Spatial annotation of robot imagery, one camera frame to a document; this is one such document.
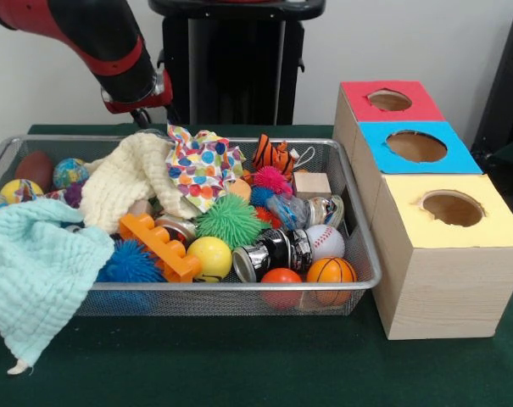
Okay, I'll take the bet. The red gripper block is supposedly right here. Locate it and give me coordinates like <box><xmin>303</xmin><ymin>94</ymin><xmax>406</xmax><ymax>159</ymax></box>
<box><xmin>101</xmin><ymin>70</ymin><xmax>182</xmax><ymax>129</ymax></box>

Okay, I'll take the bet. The red orange ball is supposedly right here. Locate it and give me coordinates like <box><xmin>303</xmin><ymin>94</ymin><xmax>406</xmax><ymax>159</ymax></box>
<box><xmin>260</xmin><ymin>267</ymin><xmax>304</xmax><ymax>309</ymax></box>

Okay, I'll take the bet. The cream waffle cloth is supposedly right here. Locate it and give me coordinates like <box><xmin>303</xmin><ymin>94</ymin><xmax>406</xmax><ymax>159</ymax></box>
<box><xmin>80</xmin><ymin>131</ymin><xmax>200</xmax><ymax>233</ymax></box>

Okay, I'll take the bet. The polka dot paper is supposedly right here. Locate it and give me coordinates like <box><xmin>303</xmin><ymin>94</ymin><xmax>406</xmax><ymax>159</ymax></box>
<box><xmin>164</xmin><ymin>124</ymin><xmax>247</xmax><ymax>214</ymax></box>

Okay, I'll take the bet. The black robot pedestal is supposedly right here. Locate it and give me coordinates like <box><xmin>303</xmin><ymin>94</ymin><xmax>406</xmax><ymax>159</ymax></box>
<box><xmin>148</xmin><ymin>0</ymin><xmax>327</xmax><ymax>126</ymax></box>

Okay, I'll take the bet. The dark green table cloth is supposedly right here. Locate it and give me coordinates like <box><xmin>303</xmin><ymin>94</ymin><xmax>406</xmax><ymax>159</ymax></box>
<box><xmin>0</xmin><ymin>122</ymin><xmax>513</xmax><ymax>407</ymax></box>

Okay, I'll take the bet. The clear mesh bin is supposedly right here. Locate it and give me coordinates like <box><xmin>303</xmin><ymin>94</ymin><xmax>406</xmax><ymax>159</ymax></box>
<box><xmin>0</xmin><ymin>134</ymin><xmax>383</xmax><ymax>317</ymax></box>

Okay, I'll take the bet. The mint green cloth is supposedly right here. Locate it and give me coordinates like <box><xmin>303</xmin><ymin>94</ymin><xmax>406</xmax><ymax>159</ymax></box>
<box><xmin>0</xmin><ymin>198</ymin><xmax>116</xmax><ymax>375</ymax></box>

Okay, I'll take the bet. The orange basketball toy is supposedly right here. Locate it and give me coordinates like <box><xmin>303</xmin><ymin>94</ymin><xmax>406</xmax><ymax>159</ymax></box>
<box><xmin>306</xmin><ymin>256</ymin><xmax>358</xmax><ymax>305</ymax></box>

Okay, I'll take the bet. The white baseball toy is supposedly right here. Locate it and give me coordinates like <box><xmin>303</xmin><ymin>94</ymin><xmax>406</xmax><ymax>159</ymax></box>
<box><xmin>304</xmin><ymin>224</ymin><xmax>346</xmax><ymax>262</ymax></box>

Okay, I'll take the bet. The black floor stand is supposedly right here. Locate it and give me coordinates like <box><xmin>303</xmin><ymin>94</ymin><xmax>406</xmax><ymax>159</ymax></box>
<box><xmin>471</xmin><ymin>7</ymin><xmax>513</xmax><ymax>158</ymax></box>

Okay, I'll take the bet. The yellow smiley ball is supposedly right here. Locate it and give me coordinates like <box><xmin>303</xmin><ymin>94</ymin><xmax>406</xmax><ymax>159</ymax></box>
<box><xmin>187</xmin><ymin>236</ymin><xmax>233</xmax><ymax>283</ymax></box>

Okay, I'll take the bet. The side table green cloth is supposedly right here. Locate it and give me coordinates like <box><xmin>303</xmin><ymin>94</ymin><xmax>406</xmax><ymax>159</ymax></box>
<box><xmin>476</xmin><ymin>134</ymin><xmax>513</xmax><ymax>170</ymax></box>

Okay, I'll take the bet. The green spiky ball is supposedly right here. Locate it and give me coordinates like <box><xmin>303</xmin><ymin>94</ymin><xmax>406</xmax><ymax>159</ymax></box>
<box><xmin>195</xmin><ymin>193</ymin><xmax>265</xmax><ymax>250</ymax></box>

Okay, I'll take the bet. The blue spiky ball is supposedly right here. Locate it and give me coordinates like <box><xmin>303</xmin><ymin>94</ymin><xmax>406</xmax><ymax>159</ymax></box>
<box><xmin>97</xmin><ymin>237</ymin><xmax>168</xmax><ymax>283</ymax></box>

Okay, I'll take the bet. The orange toy brick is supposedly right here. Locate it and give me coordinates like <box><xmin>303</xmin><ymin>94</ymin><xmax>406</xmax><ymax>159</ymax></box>
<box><xmin>119</xmin><ymin>212</ymin><xmax>203</xmax><ymax>283</ymax></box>

